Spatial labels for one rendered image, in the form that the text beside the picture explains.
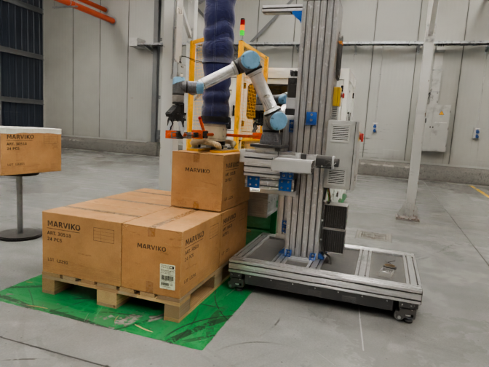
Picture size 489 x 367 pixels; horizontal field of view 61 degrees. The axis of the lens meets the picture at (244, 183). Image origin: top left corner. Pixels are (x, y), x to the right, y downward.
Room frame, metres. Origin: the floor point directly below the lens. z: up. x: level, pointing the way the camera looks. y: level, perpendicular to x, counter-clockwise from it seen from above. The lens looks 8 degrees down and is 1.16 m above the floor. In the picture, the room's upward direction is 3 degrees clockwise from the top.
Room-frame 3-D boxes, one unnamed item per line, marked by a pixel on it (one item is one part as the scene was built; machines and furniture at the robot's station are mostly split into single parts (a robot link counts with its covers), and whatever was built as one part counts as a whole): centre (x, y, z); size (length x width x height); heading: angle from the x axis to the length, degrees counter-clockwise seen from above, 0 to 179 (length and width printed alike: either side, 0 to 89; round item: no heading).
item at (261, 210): (3.57, 0.12, 0.48); 0.70 x 0.03 x 0.15; 72
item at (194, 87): (2.71, 0.35, 1.38); 0.11 x 0.11 x 0.08; 11
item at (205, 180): (3.21, 0.24, 0.75); 0.60 x 0.40 x 0.40; 161
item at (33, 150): (3.84, 2.09, 0.82); 0.60 x 0.40 x 0.40; 154
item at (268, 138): (2.93, -0.16, 1.09); 0.15 x 0.15 x 0.10
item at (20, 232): (3.84, 2.09, 0.31); 0.40 x 0.40 x 0.62
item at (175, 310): (3.02, 0.62, 0.07); 1.20 x 1.00 x 0.14; 162
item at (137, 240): (3.02, 0.62, 0.34); 1.20 x 1.00 x 0.40; 162
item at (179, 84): (2.68, 0.45, 1.38); 0.09 x 0.08 x 0.11; 101
